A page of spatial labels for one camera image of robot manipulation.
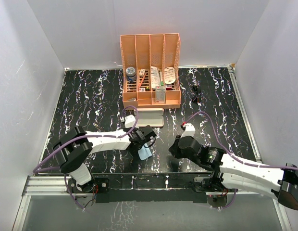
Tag blue cleaning cloth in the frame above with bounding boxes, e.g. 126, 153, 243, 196
137, 146, 152, 160

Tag pink glasses case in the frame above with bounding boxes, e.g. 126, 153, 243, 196
137, 108, 164, 128

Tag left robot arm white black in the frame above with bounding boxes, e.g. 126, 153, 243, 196
53, 126, 157, 193

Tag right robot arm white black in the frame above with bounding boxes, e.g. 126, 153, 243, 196
169, 136, 298, 210

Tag black sunglasses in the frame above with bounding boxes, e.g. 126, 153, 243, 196
192, 84, 201, 103

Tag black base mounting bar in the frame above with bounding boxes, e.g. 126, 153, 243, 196
67, 172, 235, 203

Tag grey white small box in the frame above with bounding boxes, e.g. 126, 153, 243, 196
155, 86, 166, 103

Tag white tube package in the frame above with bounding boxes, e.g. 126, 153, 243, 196
150, 66, 160, 89

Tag blue white round tin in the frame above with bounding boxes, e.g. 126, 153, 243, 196
125, 66, 137, 82

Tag small white card box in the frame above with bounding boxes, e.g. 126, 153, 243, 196
139, 69, 146, 77

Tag oval beige tag package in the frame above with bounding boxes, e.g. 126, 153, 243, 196
164, 67, 176, 84

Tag orange desk organizer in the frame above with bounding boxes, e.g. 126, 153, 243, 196
120, 33, 181, 109

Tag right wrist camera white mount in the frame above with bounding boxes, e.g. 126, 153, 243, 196
181, 123, 196, 138

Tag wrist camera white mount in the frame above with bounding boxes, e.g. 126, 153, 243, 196
120, 115, 136, 128
181, 123, 196, 138

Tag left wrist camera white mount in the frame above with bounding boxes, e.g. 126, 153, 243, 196
120, 115, 136, 128

